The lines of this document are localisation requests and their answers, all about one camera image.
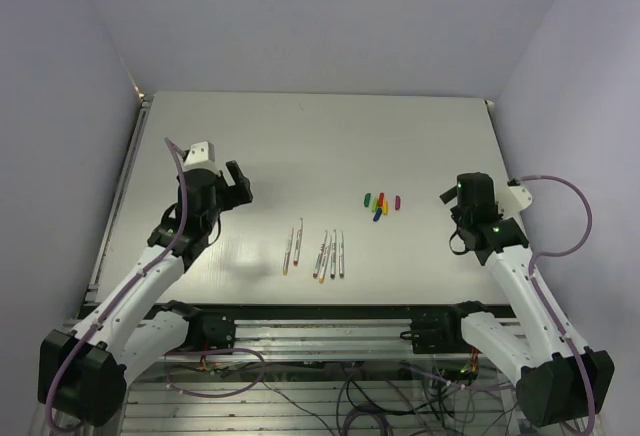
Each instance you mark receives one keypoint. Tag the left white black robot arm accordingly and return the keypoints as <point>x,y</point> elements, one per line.
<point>85,372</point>

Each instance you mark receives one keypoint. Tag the blue pen cap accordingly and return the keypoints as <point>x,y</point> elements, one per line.
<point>377,215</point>

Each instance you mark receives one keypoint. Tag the dark green marker pen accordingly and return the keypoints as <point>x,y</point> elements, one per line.
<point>341,255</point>

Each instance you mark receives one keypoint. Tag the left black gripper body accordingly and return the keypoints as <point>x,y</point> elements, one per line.
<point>226,196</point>

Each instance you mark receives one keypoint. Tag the magenta marker pen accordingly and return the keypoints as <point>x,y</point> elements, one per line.
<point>320,256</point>

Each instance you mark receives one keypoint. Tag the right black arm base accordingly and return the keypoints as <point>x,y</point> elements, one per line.
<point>441,333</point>

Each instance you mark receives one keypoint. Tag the blue marker pen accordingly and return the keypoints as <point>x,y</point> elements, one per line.
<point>333,255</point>

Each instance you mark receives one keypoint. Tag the aluminium extrusion frame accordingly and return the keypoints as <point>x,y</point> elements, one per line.
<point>313,157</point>

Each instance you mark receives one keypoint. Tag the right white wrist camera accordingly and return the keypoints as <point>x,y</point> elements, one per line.
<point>519,197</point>

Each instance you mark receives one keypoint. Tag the yellow marker pen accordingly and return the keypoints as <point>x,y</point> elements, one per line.
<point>288,251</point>

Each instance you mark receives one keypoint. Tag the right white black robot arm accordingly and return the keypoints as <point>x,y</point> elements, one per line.
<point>558,378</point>

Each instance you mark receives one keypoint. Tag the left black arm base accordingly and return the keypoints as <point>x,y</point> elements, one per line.
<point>207,329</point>

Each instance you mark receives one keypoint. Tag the red marker pen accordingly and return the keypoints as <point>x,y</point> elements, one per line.
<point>298,243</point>

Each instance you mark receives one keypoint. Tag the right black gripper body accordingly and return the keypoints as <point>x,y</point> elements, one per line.
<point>449,195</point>

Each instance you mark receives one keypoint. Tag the light green marker pen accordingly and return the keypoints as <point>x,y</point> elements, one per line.
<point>325,258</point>

